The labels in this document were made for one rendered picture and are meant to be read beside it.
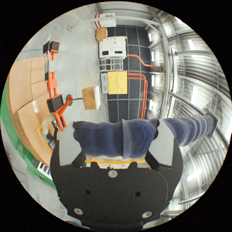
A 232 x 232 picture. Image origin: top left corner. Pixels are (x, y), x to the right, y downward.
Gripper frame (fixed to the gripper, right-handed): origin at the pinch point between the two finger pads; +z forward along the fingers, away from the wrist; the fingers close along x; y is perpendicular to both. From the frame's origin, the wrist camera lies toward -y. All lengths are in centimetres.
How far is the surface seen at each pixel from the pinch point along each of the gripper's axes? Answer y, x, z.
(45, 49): -30.6, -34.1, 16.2
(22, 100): -11, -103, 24
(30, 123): 10, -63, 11
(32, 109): 3, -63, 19
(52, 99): -0.3, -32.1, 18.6
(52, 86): -7.1, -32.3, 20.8
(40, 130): 13.2, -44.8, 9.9
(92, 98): 49, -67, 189
